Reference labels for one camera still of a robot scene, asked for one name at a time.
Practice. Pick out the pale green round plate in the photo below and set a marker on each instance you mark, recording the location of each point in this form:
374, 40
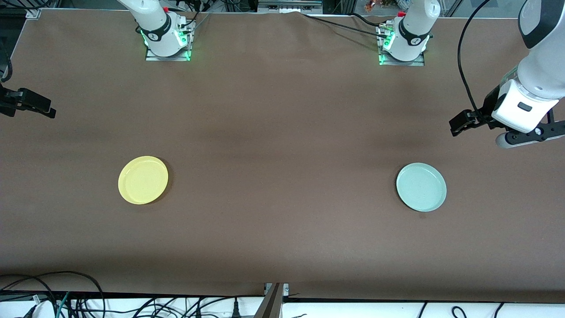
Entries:
421, 187

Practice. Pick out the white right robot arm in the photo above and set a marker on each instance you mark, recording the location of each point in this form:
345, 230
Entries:
154, 22

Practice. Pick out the aluminium frame rail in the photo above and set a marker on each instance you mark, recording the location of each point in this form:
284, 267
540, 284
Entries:
289, 5

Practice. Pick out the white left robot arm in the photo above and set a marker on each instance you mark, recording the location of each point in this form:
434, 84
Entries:
540, 75

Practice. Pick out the yellow round plate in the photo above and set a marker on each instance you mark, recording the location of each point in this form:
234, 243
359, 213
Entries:
143, 180

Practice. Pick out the black power plug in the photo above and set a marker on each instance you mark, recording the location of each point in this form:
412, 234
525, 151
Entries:
235, 309

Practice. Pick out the metal corner bracket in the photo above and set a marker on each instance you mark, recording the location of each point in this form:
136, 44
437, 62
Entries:
34, 13

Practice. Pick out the aluminium profile post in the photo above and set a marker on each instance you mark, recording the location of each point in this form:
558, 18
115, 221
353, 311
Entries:
270, 304

